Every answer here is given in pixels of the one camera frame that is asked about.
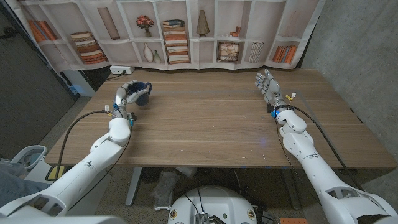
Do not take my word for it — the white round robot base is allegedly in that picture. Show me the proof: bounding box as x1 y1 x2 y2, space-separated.
167 185 258 224

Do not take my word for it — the yellow and black pad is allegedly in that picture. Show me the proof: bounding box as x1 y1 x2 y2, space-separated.
45 164 65 182

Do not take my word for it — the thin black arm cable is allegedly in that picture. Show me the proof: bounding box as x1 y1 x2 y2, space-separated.
274 119 322 205
67 126 133 212

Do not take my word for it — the dark blue ceramic mug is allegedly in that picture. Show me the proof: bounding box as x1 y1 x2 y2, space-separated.
127 81 153 106

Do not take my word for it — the printed bookshelf backdrop cloth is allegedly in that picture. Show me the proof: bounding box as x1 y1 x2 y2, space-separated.
4 0 326 73

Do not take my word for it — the person's leg in jeans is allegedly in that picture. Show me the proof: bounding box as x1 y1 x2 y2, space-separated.
0 170 50 208

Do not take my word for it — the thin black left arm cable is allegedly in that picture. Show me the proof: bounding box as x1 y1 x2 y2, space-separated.
67 126 133 212

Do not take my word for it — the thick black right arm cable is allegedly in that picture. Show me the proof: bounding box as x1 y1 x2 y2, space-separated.
291 106 365 192

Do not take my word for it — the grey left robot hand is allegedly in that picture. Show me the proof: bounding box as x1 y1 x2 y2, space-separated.
113 80 150 118

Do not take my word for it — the black power cord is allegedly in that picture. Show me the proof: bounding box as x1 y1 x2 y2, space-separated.
105 70 127 82

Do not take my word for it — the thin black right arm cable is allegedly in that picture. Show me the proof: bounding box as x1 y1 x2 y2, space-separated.
274 119 322 205

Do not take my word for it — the orange box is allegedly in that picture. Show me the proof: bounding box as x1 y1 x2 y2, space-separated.
279 217 309 224

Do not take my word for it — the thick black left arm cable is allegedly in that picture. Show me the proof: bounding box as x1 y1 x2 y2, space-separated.
53 110 111 183

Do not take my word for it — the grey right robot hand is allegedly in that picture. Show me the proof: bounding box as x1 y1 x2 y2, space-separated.
254 68 289 113

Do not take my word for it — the grey table leg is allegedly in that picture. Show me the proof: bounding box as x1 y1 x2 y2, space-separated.
281 169 302 211

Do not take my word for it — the clear plastic bag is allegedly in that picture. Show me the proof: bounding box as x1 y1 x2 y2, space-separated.
150 170 181 212

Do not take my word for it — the white table leg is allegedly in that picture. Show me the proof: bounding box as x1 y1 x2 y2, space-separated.
125 167 143 207

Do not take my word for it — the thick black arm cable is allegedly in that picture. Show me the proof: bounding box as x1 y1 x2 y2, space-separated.
53 110 111 183
291 106 365 192

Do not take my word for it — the white cabinet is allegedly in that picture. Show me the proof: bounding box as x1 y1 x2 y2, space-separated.
62 70 96 98

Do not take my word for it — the white power strip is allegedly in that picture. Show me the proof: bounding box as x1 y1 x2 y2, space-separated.
109 65 136 75

